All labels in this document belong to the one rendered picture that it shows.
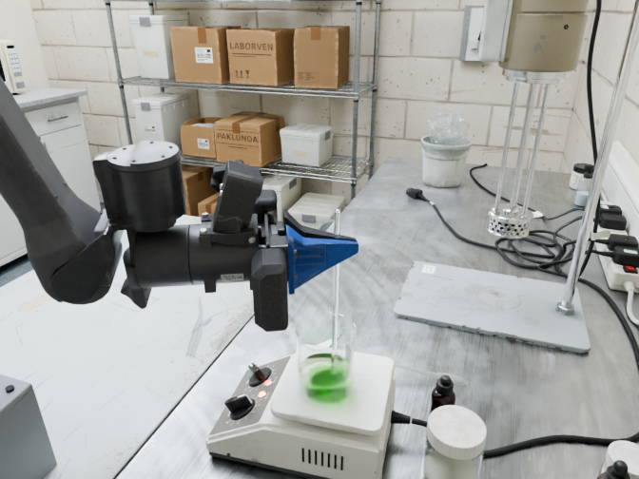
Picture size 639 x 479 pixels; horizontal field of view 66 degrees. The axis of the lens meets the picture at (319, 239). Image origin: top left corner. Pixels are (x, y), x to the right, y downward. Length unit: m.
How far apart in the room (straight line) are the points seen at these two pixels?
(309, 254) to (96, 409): 0.39
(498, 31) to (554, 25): 0.07
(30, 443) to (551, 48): 0.77
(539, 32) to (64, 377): 0.79
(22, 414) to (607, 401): 0.70
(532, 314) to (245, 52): 2.21
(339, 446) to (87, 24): 3.54
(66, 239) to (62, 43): 3.60
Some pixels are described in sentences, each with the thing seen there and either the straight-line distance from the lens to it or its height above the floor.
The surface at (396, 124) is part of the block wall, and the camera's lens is 2.93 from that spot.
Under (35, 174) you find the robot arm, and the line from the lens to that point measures 0.45.
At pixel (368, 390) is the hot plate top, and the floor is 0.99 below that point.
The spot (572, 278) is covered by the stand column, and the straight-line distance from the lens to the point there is 0.89.
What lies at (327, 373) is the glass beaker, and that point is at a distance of 0.52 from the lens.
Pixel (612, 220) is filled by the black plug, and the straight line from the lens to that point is 1.22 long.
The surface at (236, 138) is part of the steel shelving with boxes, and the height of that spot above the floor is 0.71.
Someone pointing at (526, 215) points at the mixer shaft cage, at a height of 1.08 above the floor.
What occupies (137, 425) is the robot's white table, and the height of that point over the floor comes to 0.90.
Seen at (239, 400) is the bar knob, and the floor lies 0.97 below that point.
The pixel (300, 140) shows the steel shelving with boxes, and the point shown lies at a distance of 2.78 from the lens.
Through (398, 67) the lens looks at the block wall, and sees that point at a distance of 2.88.
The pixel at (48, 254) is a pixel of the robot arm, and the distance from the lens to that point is 0.46.
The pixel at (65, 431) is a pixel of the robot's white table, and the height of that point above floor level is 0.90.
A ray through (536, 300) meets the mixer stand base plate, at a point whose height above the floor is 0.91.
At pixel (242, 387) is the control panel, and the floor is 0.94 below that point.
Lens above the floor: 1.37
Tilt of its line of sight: 25 degrees down
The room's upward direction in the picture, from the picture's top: straight up
